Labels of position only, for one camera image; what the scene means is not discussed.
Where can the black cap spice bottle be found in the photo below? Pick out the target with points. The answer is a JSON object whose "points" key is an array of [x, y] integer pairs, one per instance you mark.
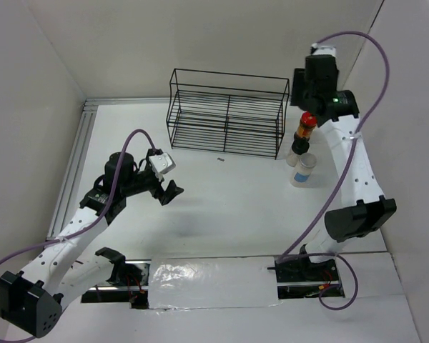
{"points": [[299, 147]]}

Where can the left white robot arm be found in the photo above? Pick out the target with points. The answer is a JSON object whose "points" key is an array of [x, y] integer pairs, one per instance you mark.
{"points": [[34, 298]]}

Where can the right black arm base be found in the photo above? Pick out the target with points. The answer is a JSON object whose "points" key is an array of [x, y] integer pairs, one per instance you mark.
{"points": [[301, 278]]}

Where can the aluminium extrusion frame rail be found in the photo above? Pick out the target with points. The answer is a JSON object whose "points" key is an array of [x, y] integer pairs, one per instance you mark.
{"points": [[243, 206]]}

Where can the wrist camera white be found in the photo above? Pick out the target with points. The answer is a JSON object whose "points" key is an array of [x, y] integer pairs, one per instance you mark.
{"points": [[162, 164], [317, 49]]}

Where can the red lid sauce jar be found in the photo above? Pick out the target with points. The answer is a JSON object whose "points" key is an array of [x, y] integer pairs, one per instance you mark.
{"points": [[307, 124]]}

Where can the black wire rack shelf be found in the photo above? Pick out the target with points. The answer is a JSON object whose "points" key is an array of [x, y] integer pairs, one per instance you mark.
{"points": [[226, 112]]}

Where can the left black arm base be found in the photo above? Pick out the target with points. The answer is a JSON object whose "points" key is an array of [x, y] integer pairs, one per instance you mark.
{"points": [[129, 282]]}

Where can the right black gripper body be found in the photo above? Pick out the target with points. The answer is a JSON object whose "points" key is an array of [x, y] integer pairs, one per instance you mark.
{"points": [[307, 93]]}

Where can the silver lid blue label jar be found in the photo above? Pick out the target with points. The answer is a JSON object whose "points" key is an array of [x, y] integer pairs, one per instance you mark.
{"points": [[303, 169]]}

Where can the reflective foil sheet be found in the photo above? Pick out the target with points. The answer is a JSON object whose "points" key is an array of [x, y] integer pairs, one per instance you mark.
{"points": [[212, 283]]}

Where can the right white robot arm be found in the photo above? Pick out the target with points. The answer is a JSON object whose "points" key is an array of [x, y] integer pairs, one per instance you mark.
{"points": [[365, 208]]}

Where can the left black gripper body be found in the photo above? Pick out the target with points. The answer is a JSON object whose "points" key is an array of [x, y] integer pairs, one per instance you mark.
{"points": [[145, 181]]}

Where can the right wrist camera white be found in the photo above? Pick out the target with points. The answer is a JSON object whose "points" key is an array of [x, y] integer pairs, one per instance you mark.
{"points": [[317, 49]]}

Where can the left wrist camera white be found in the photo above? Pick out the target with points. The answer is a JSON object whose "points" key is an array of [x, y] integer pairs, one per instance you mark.
{"points": [[162, 164]]}

